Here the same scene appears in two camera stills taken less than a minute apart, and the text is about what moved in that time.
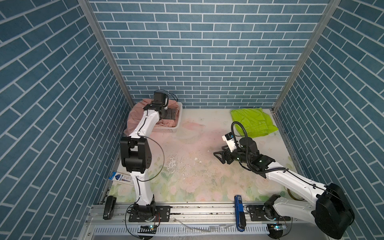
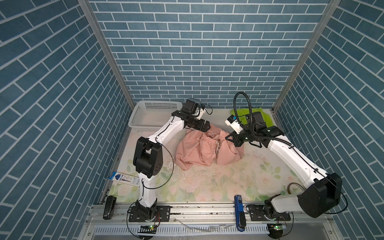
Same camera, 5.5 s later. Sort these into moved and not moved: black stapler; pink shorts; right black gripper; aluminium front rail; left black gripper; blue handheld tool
Moved: pink shorts; right black gripper; left black gripper
Not moved: aluminium front rail; blue handheld tool; black stapler
